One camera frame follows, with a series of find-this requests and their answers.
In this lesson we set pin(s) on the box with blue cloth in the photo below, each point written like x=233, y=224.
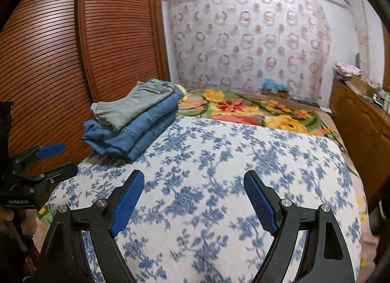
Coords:
x=270, y=87

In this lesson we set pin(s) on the blue floral white bedspread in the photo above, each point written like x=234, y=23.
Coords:
x=213, y=194

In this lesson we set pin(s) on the brown louvered wooden wardrobe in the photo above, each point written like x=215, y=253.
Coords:
x=60, y=56

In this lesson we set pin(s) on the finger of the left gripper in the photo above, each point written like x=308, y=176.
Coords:
x=59, y=174
x=36, y=153

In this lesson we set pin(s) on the colourful flower blanket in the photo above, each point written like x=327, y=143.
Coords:
x=259, y=112

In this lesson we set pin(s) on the beige tied side curtain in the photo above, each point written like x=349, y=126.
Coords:
x=360, y=21

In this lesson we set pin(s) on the circle patterned sheer curtain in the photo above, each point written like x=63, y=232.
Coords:
x=242, y=45

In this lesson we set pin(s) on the grey-green pants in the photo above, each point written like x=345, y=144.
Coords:
x=117, y=114

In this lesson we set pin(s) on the yellow plush toy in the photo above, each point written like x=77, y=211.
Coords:
x=184, y=93

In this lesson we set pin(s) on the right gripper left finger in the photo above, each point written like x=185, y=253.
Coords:
x=63, y=257

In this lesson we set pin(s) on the cardboard box on sideboard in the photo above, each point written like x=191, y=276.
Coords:
x=362, y=86

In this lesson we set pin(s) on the folded blue denim jeans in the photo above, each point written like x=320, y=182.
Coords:
x=132, y=140

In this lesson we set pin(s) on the left hand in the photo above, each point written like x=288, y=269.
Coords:
x=26, y=221

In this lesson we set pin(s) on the folded floral cloth stack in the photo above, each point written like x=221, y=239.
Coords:
x=346, y=70

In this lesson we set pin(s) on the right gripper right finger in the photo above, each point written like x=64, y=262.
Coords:
x=325, y=256

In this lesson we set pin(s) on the long wooden sideboard cabinet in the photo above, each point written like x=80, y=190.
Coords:
x=364, y=129

